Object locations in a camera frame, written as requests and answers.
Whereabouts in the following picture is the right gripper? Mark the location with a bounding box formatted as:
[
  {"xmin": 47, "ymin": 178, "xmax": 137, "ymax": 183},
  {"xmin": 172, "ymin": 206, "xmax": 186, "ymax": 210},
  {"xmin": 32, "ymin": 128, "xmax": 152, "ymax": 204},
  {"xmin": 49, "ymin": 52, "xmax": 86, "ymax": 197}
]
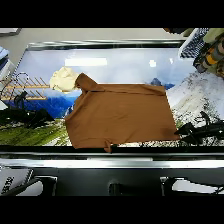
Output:
[{"xmin": 174, "ymin": 122, "xmax": 202, "ymax": 145}]

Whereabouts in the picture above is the brown shirt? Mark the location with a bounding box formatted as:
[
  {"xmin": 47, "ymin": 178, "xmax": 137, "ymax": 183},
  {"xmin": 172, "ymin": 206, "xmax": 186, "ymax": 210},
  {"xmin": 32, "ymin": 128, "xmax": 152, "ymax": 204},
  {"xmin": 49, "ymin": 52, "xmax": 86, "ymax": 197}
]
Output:
[{"xmin": 64, "ymin": 72, "xmax": 181, "ymax": 154}]

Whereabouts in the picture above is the heap of clothes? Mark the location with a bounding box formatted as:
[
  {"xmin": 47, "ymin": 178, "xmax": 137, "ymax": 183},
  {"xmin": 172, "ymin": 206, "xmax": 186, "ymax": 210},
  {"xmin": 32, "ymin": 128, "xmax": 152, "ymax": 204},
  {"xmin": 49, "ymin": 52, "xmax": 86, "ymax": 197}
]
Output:
[{"xmin": 192, "ymin": 28, "xmax": 224, "ymax": 80}]

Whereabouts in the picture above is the brown clothes hanger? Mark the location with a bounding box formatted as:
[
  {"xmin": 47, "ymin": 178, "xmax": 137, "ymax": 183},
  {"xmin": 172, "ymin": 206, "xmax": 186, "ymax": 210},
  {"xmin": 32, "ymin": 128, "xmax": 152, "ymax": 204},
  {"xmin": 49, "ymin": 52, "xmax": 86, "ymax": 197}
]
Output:
[
  {"xmin": 0, "ymin": 87, "xmax": 48, "ymax": 102},
  {"xmin": 2, "ymin": 76, "xmax": 52, "ymax": 91}
]

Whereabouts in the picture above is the black and white checked garment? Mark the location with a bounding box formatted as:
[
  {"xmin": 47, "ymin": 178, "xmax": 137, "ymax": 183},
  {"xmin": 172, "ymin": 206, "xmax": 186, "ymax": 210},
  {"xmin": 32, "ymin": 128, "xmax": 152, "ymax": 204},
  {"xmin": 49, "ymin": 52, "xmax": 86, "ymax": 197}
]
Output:
[{"xmin": 178, "ymin": 28, "xmax": 210, "ymax": 60}]

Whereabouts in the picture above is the cream garment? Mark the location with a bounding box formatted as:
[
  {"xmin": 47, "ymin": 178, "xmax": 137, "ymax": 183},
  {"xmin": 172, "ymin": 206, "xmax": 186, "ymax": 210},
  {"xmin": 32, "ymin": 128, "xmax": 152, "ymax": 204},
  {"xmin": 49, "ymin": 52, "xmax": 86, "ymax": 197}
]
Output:
[{"xmin": 49, "ymin": 66, "xmax": 81, "ymax": 94}]

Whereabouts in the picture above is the silver frame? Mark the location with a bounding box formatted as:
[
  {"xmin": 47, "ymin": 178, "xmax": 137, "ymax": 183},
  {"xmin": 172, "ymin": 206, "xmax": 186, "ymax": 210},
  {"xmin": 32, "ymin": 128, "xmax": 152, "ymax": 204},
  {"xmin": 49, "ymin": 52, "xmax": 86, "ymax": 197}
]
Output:
[{"xmin": 0, "ymin": 151, "xmax": 224, "ymax": 197}]

